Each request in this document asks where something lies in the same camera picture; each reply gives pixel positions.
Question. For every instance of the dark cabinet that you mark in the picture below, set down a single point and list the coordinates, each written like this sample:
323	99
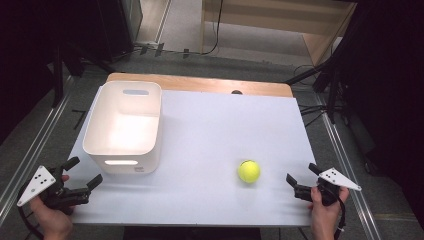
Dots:
116	26

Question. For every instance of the light wooden desk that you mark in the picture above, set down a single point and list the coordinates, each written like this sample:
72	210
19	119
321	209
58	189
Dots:
276	16

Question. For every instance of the black metal stand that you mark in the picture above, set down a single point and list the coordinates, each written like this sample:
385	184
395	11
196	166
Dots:
333	76
58	73

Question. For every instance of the wooden table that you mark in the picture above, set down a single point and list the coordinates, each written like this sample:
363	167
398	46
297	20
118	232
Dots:
200	83

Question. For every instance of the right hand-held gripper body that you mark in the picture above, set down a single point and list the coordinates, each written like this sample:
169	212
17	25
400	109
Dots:
336	178

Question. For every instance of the white plastic storage bin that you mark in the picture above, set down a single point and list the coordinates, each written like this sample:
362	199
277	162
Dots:
125	133

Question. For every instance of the white table board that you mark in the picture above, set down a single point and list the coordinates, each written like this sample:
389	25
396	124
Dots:
213	140

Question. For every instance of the white power strip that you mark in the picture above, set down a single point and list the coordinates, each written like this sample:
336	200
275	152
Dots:
146	43

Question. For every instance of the metal floor rail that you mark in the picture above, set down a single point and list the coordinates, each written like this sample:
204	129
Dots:
346	166
36	146

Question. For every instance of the yellow tennis ball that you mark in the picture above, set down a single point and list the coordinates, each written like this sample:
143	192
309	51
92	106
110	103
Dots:
249	171

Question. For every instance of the person's left hand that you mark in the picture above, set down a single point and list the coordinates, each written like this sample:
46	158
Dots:
53	221

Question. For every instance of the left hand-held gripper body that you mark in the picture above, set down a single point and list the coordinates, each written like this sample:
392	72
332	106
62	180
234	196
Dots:
35	185

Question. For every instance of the person's right hand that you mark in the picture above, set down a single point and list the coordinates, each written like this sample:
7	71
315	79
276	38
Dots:
323	213

